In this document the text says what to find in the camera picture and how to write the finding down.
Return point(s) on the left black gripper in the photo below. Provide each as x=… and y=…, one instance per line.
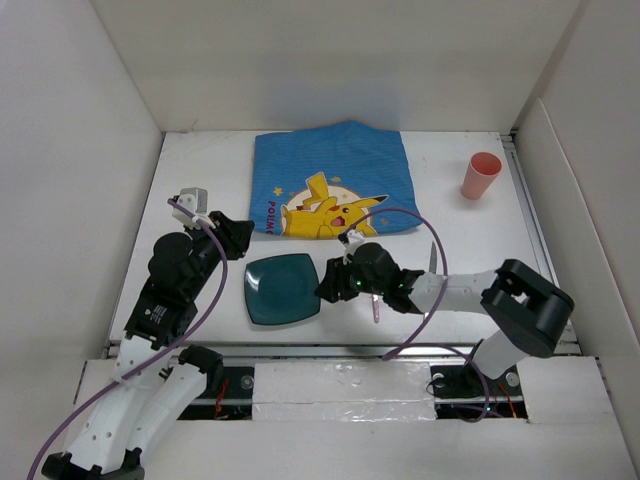
x=234, y=234

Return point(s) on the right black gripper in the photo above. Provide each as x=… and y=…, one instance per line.
x=335, y=279

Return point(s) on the fork with pink handle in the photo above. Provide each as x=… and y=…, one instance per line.
x=375, y=303

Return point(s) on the dark teal square plate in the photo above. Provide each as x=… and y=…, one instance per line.
x=280, y=290

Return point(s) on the blue Pikachu cloth placemat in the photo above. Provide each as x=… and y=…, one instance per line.
x=314, y=183

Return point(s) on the knife with pink handle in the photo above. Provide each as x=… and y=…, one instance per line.
x=433, y=258

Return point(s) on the pink plastic cup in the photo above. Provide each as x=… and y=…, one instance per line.
x=482, y=170

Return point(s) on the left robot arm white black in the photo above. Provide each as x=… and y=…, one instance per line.
x=148, y=393

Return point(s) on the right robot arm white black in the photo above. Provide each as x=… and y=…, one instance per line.
x=529, y=311

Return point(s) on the white foam block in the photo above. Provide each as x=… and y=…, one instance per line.
x=342, y=391

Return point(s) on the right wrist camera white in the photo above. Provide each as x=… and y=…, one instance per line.
x=351, y=239

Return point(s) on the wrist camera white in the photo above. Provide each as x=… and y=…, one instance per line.
x=192, y=206
x=351, y=239

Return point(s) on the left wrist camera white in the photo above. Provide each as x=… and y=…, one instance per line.
x=192, y=206

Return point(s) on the metal rail frame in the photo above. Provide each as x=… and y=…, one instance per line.
x=477, y=235

